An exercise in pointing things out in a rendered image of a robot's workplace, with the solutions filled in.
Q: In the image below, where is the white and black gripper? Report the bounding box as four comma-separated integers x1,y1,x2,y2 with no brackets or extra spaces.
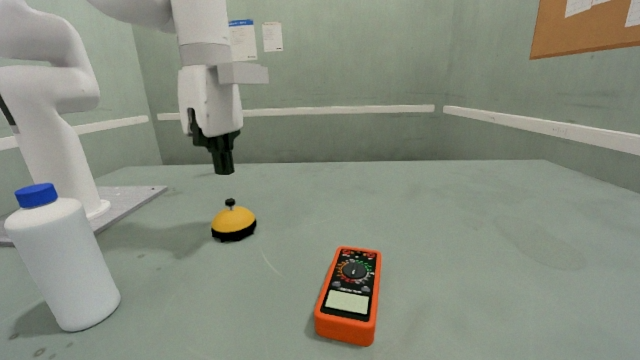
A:
178,65,243,175

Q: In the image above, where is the yellow service bell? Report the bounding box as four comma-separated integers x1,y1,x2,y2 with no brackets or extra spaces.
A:
211,198,257,242

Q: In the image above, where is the white bottle with blue cap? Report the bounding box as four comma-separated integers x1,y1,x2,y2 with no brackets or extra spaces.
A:
4,183,121,332

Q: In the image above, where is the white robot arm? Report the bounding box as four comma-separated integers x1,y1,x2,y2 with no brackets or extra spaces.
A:
0,0,269,221

